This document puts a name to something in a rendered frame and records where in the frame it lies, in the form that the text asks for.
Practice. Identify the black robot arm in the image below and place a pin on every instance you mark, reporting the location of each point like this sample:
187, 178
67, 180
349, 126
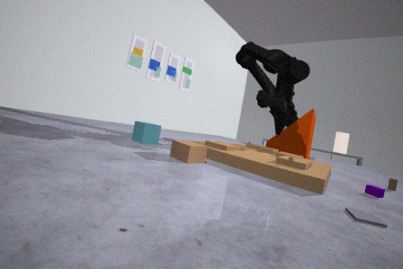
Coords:
291, 70

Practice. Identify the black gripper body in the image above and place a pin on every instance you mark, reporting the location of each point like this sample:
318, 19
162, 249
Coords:
282, 101

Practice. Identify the purple block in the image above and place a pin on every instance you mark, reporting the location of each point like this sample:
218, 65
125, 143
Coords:
375, 191

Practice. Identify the teal cube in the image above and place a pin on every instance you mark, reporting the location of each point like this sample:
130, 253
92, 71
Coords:
146, 133

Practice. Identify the dark grey bent rod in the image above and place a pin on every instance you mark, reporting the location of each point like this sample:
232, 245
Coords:
367, 217

